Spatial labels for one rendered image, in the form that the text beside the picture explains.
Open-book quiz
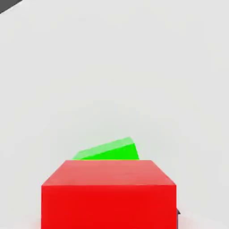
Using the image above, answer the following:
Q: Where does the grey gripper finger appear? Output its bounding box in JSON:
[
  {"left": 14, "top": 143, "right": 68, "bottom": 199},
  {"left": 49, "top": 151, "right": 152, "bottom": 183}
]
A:
[{"left": 176, "top": 208, "right": 195, "bottom": 229}]

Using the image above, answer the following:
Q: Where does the small red cube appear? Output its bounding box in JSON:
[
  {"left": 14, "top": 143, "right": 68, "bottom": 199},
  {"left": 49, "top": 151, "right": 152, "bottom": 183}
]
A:
[{"left": 41, "top": 159, "right": 177, "bottom": 229}]

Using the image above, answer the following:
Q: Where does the small green cube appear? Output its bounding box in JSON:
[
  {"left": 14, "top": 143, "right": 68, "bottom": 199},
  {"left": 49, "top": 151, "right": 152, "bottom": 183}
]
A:
[{"left": 72, "top": 136, "right": 140, "bottom": 161}]

